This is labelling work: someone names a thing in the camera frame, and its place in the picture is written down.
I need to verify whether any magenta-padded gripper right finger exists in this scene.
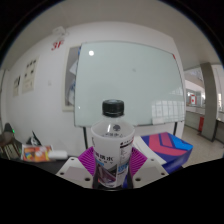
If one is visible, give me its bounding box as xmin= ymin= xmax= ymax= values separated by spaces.
xmin=127 ymin=145 xmax=170 ymax=190

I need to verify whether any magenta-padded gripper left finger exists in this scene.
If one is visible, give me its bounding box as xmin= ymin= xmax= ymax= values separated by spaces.
xmin=54 ymin=145 xmax=98 ymax=190

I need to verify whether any clear black-capped water bottle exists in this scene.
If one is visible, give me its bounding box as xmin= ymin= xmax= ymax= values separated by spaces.
xmin=90 ymin=98 xmax=136 ymax=189

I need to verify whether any flat white device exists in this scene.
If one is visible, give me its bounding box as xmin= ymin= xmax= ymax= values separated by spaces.
xmin=47 ymin=150 xmax=69 ymax=161

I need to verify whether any blue and red cardboard box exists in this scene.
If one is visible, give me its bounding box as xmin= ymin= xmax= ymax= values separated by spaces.
xmin=122 ymin=131 xmax=195 ymax=189

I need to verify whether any orange colourful booklet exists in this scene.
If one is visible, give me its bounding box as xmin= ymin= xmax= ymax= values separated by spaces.
xmin=21 ymin=144 xmax=54 ymax=164

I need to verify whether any black bag with white print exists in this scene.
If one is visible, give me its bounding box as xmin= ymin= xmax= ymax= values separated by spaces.
xmin=29 ymin=130 xmax=43 ymax=147

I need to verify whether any dark brown chair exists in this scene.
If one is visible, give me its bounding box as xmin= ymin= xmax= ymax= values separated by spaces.
xmin=0 ymin=122 xmax=23 ymax=161

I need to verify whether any large whiteboard on stand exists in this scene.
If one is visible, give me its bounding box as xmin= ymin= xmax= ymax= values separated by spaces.
xmin=73 ymin=41 xmax=186 ymax=149

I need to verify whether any grey notice board with papers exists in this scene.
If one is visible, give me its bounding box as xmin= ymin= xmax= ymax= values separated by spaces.
xmin=61 ymin=45 xmax=83 ymax=112

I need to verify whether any white ceiling fixture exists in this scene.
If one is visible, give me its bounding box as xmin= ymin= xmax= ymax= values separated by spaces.
xmin=52 ymin=26 xmax=70 ymax=37

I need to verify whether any small white wall poster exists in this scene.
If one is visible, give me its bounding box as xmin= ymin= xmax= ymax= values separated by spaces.
xmin=12 ymin=74 xmax=22 ymax=98

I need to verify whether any large white wall poster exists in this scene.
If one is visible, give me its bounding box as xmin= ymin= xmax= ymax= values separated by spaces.
xmin=21 ymin=56 xmax=40 ymax=95

